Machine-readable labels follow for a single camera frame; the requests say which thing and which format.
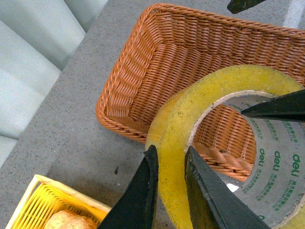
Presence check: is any grey-white curtain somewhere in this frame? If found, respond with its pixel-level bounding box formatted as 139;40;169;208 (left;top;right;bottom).
0;0;106;162

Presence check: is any yellow woven basket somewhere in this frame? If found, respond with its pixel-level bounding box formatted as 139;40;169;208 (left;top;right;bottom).
6;174;111;229

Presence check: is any toy bread croissant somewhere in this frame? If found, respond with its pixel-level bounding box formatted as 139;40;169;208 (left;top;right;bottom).
44;210;97;229

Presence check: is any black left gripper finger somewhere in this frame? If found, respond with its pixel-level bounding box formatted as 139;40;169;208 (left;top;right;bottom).
98;145;159;229
185;146;270;229

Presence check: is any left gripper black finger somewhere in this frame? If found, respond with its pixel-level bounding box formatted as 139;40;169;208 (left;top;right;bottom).
227;0;265;14
241;90;305;122

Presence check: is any brown wicker basket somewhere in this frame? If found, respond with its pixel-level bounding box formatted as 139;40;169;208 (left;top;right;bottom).
95;3;305;182

